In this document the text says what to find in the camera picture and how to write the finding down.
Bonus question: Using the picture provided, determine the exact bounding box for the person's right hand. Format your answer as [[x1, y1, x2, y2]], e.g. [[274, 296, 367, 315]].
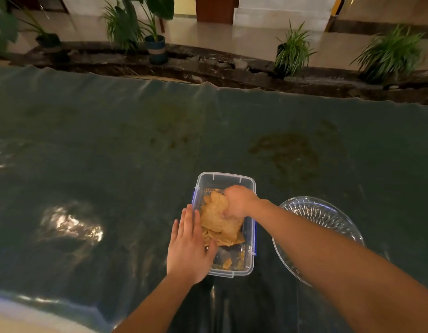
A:
[[221, 185, 260, 220]]

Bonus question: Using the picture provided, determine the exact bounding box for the person's left hand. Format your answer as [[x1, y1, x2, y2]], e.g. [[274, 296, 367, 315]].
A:
[[166, 204, 218, 286]]

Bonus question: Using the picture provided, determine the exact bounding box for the large tortilla chip piece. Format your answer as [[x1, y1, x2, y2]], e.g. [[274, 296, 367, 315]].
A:
[[200, 191, 244, 240]]

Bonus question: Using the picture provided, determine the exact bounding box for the clear plastic food container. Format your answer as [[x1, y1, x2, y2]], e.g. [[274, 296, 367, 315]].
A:
[[191, 172, 257, 278]]

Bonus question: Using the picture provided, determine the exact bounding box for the person's left forearm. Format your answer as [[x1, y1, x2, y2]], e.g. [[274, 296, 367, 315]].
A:
[[112, 273, 198, 333]]

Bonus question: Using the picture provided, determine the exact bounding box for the person's right forearm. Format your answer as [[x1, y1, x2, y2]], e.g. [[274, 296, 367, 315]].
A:
[[250, 199, 428, 333]]

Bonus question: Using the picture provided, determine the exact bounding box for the pile of tortilla chips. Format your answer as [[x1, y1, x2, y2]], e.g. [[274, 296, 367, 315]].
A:
[[201, 188, 246, 247]]

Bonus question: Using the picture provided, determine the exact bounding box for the clear ribbed glass bowl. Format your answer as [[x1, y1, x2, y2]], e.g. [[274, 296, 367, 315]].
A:
[[272, 196, 365, 287]]

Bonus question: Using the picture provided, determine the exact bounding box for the dark green plastic table cover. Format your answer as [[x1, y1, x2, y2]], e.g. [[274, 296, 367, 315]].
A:
[[0, 64, 428, 333]]

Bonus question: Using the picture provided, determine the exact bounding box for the dark marble planter ledge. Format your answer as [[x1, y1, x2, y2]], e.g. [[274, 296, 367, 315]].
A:
[[0, 41, 428, 106]]

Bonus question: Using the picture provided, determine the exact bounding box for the spiky plant in black pot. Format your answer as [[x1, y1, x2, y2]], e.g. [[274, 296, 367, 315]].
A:
[[273, 21, 317, 78]]

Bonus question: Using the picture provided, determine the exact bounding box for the broad-leaf plant in blue pot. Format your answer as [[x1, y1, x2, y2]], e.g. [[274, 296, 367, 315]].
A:
[[129, 0, 175, 65]]

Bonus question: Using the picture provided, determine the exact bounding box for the brown wooden door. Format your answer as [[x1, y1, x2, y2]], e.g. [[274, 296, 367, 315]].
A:
[[195, 0, 240, 25]]

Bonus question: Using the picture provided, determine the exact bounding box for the bushy green fern plant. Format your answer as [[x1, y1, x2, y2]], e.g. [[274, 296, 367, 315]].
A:
[[102, 0, 144, 53]]

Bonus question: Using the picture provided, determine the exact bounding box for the wide spiky green plant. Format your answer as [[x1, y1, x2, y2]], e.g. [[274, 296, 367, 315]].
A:
[[350, 25, 425, 85]]

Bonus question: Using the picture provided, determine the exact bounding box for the thin-leaf plant in dark pot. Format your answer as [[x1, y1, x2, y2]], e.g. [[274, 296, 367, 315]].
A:
[[13, 5, 62, 54]]

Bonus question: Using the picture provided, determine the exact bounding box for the large dark green leaf plant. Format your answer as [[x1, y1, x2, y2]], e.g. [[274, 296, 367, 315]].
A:
[[0, 0, 19, 56]]

